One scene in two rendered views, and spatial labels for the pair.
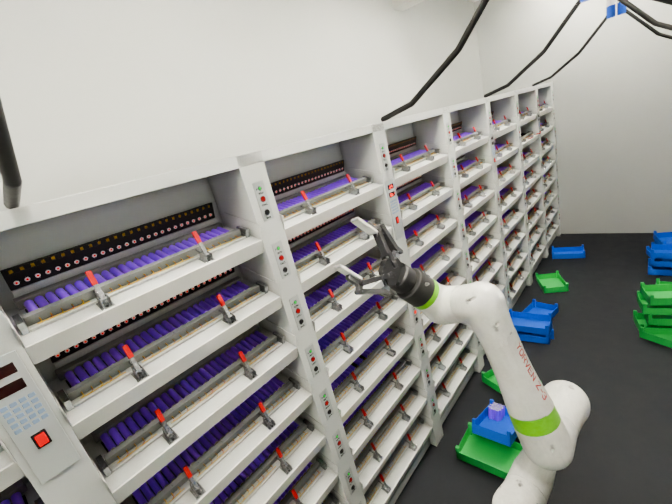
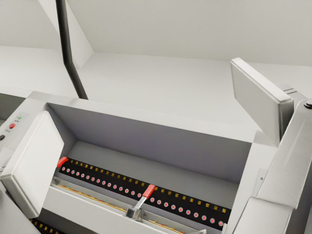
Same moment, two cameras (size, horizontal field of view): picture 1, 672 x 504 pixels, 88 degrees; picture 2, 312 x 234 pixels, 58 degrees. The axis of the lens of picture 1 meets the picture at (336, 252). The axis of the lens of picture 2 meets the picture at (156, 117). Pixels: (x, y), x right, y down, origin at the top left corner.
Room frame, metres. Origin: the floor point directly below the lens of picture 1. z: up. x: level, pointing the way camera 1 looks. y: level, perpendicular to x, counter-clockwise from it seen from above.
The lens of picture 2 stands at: (0.79, -0.20, 1.45)
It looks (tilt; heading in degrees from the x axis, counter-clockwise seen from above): 31 degrees up; 78
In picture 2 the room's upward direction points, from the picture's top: 29 degrees clockwise
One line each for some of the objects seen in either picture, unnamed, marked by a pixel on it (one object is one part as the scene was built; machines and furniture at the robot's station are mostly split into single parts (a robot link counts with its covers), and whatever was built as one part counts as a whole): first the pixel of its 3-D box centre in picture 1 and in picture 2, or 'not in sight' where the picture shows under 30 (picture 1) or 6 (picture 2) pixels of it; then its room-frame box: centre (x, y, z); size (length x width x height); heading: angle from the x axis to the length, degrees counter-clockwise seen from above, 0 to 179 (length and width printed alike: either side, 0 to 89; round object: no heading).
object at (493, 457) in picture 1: (490, 450); not in sight; (1.43, -0.54, 0.04); 0.30 x 0.20 x 0.08; 45
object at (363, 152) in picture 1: (396, 303); not in sight; (1.67, -0.25, 0.91); 0.20 x 0.09 x 1.81; 45
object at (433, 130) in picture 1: (451, 253); not in sight; (2.17, -0.74, 0.91); 0.20 x 0.09 x 1.81; 45
